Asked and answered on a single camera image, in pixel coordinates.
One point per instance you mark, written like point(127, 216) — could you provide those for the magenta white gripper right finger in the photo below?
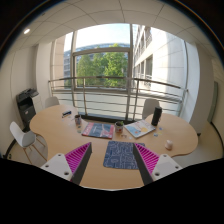
point(152, 166)

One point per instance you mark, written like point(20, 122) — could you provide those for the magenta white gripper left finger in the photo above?
point(70, 166)

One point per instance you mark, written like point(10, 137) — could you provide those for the blue patterned mouse pad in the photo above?
point(120, 155)

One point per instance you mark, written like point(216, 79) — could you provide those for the light blue booklet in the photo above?
point(139, 128)

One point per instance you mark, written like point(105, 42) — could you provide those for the red blue magazine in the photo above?
point(98, 130)

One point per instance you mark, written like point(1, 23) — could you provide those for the small dark box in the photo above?
point(67, 113)

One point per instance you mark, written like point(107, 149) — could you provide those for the white chair left front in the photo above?
point(25, 139)

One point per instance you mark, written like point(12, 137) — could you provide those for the white chair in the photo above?
point(149, 107)
point(25, 139)
point(51, 101)

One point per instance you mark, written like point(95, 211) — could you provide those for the small potted plant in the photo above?
point(119, 126)

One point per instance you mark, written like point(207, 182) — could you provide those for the black cylindrical bottle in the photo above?
point(156, 116)

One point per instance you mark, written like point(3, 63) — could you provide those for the white chair back right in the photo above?
point(149, 107)

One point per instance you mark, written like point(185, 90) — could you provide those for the white chair back left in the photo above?
point(51, 101)

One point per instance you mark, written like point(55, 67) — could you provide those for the metal window railing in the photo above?
point(116, 97)

